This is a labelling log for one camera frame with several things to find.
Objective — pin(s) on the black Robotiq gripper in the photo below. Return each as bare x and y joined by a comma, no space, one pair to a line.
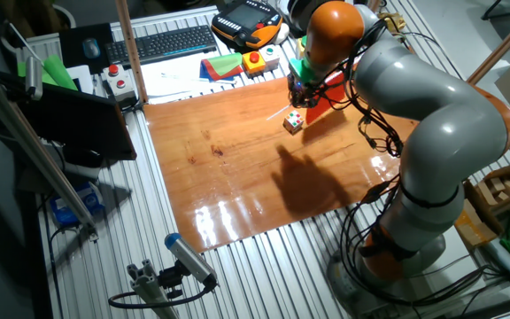
303,90

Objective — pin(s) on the red flag with white stick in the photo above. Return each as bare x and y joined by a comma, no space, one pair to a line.
321,111

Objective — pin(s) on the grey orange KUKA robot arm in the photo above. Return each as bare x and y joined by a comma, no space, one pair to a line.
436,133

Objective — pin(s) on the green flag with white stick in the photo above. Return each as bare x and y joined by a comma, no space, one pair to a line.
58,71

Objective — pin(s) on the small Rubik's cube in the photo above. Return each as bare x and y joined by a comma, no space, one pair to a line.
293,122

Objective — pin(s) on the green wrist adapter plate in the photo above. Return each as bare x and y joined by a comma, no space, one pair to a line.
303,71

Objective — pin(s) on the yellow box with green button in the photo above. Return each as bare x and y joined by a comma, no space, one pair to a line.
301,46

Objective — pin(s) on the white box with green button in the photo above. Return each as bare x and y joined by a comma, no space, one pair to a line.
270,55

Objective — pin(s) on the yellow box with red button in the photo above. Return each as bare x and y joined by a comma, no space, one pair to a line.
253,64

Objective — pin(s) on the white egg-shaped object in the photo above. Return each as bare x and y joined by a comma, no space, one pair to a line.
281,33

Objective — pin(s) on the folded green red blue flags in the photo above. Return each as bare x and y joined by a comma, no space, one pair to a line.
221,66

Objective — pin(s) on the black round reel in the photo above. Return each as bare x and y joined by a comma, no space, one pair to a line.
299,11

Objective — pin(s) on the orange wooden board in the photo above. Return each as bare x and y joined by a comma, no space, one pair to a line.
237,177

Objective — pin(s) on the black orange teach pendant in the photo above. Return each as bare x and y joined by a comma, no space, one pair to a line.
246,20

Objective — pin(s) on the white paper sheets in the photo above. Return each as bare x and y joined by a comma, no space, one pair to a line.
171,82

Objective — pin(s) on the black keyboard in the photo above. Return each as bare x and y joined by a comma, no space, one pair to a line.
162,44

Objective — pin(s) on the wooden pole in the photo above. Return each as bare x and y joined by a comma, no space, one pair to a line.
503,44
131,49

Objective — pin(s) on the white box two red buttons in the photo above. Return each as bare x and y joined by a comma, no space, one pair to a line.
120,82

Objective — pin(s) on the flat brown cardboard box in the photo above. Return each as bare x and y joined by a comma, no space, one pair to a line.
474,226

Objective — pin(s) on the dark computer mouse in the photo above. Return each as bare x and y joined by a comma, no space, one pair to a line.
91,48

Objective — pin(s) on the cardboard box with wooden blocks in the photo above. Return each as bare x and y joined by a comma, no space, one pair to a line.
503,195

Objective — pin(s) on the black monitor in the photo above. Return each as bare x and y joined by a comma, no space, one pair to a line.
73,124

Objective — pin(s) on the black mouse pad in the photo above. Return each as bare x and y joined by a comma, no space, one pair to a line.
71,49

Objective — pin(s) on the white tube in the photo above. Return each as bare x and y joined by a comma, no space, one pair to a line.
503,261

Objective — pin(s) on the blue plastic packet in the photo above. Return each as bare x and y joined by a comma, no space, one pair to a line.
71,208

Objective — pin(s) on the aluminium beam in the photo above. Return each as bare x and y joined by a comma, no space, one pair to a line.
29,142

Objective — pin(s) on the silver camera with blue cap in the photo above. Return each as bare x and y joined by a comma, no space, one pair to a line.
190,259

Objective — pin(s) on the aluminium profile post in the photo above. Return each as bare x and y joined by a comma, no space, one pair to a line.
149,288

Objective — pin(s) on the grey cylindrical camera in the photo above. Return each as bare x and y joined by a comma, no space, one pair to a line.
33,77

